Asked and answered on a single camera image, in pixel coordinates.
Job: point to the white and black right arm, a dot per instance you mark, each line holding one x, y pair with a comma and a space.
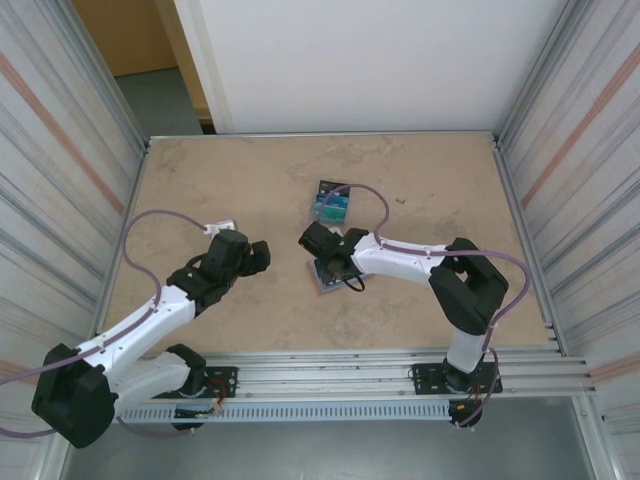
400, 255

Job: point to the teal credit card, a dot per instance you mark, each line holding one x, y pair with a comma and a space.
330, 214

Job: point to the blue credit card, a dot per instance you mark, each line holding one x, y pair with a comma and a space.
340, 200

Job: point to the black credit card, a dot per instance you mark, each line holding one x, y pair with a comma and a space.
335, 186

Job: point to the teal and black box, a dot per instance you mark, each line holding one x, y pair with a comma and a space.
313, 220

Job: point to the corrugated metal side panel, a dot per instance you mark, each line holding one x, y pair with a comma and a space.
590, 175
50, 175

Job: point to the wooden door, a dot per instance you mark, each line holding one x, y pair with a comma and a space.
130, 35

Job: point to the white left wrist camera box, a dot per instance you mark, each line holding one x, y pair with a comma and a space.
222, 225

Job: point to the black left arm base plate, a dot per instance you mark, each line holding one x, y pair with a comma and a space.
225, 375

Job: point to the aluminium rail frame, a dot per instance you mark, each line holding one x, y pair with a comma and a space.
325, 370

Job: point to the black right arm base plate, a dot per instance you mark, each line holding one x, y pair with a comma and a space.
425, 375

